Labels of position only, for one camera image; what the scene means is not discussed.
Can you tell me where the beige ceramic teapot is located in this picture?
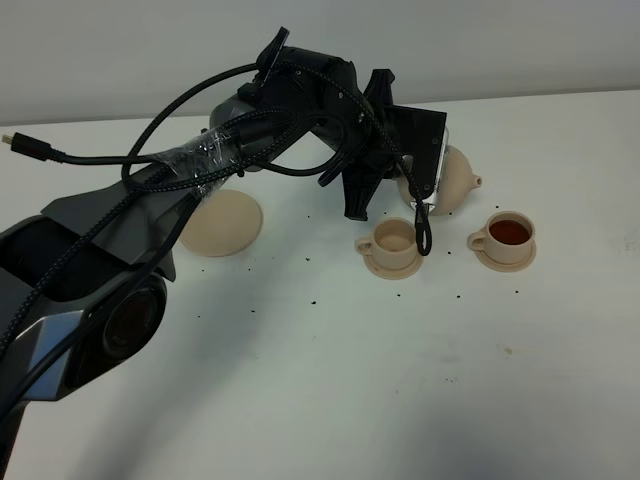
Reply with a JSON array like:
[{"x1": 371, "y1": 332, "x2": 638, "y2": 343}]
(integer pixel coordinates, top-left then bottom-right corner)
[{"x1": 403, "y1": 145, "x2": 482, "y2": 216}]

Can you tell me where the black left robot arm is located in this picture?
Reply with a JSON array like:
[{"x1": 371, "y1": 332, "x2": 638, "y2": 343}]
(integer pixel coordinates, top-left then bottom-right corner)
[{"x1": 1, "y1": 29, "x2": 399, "y2": 462}]

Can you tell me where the beige teacup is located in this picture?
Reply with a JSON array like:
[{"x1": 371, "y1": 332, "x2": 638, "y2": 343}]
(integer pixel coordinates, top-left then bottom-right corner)
[
  {"x1": 467, "y1": 211, "x2": 535, "y2": 264},
  {"x1": 354, "y1": 218, "x2": 418, "y2": 273}
]

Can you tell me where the beige right teacup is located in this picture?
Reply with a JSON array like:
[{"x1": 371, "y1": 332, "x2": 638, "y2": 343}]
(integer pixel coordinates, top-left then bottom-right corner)
[{"x1": 467, "y1": 211, "x2": 535, "y2": 264}]

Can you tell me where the black braided left camera cable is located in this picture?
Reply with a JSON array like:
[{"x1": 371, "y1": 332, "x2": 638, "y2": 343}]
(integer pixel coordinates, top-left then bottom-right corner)
[{"x1": 0, "y1": 27, "x2": 434, "y2": 416}]

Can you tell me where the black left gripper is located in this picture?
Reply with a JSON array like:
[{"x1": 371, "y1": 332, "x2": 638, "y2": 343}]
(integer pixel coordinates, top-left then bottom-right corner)
[{"x1": 335, "y1": 65, "x2": 409, "y2": 221}]

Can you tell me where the beige right cup saucer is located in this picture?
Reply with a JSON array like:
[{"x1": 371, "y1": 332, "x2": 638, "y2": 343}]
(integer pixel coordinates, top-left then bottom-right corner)
[{"x1": 474, "y1": 243, "x2": 537, "y2": 273}]

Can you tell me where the black loose plug cable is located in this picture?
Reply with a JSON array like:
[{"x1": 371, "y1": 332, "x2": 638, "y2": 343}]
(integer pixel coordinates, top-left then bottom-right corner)
[{"x1": 0, "y1": 107, "x2": 351, "y2": 187}]

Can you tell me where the beige left cup saucer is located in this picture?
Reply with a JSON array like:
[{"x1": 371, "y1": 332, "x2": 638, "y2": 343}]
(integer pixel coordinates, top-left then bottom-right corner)
[{"x1": 363, "y1": 244, "x2": 423, "y2": 280}]

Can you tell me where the beige cup saucer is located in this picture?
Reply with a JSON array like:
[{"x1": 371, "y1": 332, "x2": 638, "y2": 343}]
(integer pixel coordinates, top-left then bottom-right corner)
[
  {"x1": 363, "y1": 244, "x2": 423, "y2": 280},
  {"x1": 474, "y1": 243, "x2": 537, "y2": 273}
]

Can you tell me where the beige left teacup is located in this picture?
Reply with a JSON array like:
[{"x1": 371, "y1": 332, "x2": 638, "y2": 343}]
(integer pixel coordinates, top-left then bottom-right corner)
[{"x1": 354, "y1": 218, "x2": 418, "y2": 273}]

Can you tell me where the beige teapot saucer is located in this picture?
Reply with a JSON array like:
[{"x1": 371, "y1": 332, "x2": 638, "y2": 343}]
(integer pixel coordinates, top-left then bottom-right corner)
[{"x1": 179, "y1": 189, "x2": 263, "y2": 257}]

